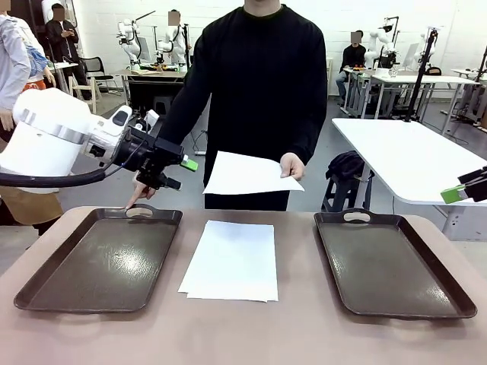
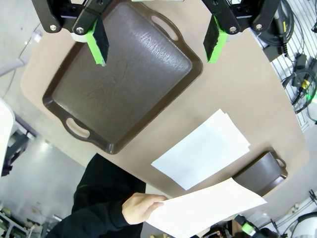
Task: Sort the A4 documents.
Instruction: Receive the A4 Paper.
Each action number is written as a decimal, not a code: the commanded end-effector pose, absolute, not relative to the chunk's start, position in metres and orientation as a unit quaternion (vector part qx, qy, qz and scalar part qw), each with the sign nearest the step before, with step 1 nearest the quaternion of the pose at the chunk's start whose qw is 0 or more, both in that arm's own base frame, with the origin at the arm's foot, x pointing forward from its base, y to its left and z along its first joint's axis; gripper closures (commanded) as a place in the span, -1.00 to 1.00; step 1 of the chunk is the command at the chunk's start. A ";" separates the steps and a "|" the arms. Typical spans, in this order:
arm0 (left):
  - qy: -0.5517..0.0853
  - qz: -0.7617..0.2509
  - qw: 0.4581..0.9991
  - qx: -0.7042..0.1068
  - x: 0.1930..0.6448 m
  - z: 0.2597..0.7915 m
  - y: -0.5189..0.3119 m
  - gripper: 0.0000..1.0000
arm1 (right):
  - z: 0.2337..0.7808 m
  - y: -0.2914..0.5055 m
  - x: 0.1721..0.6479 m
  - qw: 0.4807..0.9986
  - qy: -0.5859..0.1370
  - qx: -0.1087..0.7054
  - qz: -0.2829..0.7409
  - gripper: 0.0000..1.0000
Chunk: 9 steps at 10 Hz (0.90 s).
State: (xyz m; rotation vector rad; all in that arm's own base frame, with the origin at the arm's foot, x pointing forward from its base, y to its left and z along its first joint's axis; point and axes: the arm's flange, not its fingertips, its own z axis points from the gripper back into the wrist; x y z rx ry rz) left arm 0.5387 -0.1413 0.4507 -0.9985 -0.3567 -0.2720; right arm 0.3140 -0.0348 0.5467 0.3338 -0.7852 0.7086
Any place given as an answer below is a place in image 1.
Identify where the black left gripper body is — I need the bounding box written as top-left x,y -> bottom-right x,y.
123,127 -> 169,176

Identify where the white A4 paper sheet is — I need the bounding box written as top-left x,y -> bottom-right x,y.
202,151 -> 305,195

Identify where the white A4 paper stack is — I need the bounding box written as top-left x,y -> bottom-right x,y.
177,219 -> 279,303

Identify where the person's right forearm black sleeve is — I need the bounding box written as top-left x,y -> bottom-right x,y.
158,94 -> 199,153

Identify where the person's left forearm black sleeve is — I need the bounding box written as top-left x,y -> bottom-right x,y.
288,102 -> 328,169

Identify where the person's right hand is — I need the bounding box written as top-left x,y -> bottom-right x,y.
124,181 -> 158,210

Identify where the person's left hand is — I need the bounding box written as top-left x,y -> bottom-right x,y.
279,151 -> 307,183

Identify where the grey plastic stool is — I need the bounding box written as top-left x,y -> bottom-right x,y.
153,94 -> 177,122

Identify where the large white table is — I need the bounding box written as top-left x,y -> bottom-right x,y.
330,117 -> 487,241

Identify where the wooden background work table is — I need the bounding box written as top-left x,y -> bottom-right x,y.
120,68 -> 189,115

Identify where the white wooden stool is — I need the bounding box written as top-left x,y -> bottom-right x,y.
68,74 -> 98,104

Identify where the dark brown plastic tray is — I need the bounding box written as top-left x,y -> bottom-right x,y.
314,208 -> 478,320
13,204 -> 183,315

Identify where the black mesh office chair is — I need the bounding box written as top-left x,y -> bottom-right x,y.
80,56 -> 115,96

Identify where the white background desk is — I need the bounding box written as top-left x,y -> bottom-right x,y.
371,74 -> 481,127

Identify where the black step stool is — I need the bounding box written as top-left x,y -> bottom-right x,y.
321,174 -> 376,214

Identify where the black tripod stand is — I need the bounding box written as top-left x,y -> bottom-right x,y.
403,26 -> 441,123

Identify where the background person in white shirt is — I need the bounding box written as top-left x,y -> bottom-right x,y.
165,10 -> 191,73

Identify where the person in black sweater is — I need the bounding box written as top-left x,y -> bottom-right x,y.
158,0 -> 329,212

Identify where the white monitor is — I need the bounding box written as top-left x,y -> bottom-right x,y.
403,42 -> 420,70

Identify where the standing man in black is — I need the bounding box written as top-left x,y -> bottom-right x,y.
45,3 -> 93,101

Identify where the person with orange shorts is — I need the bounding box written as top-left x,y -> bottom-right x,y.
17,17 -> 57,93

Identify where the person with beige apron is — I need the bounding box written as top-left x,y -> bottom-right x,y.
0,3 -> 64,229

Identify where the seated man in black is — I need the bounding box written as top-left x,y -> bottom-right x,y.
334,30 -> 368,106

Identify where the thick black left arm hose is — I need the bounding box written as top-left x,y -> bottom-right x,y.
0,146 -> 133,188

